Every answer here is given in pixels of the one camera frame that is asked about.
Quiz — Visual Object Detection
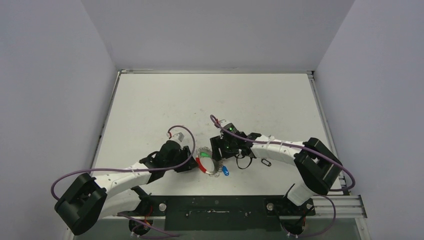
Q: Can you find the black key tag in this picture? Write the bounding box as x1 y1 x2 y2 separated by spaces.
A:
261 158 272 167

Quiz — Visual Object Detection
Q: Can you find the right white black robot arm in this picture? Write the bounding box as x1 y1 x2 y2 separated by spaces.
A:
210 122 342 215

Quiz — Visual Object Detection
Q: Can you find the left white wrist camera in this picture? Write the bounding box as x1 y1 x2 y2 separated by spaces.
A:
168 132 185 144

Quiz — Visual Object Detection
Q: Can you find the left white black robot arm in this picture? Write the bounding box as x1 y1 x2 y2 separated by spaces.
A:
54 140 198 236

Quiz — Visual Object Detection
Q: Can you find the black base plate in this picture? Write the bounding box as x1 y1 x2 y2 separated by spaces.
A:
128 195 316 232

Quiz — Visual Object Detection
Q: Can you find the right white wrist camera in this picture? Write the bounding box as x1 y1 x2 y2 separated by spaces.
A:
216 119 231 128

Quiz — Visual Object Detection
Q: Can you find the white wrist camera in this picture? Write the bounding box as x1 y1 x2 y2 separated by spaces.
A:
216 119 231 128
168 132 185 144

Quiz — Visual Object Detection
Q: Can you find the aluminium frame rail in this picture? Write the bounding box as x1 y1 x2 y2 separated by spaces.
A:
94 194 366 220

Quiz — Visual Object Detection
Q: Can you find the blue key tag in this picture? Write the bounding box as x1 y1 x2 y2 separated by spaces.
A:
221 166 230 176

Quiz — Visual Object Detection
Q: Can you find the green key tag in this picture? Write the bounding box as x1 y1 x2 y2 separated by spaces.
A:
199 152 211 158

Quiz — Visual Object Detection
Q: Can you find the large keyring with red sleeve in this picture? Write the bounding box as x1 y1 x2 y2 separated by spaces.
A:
195 146 221 178

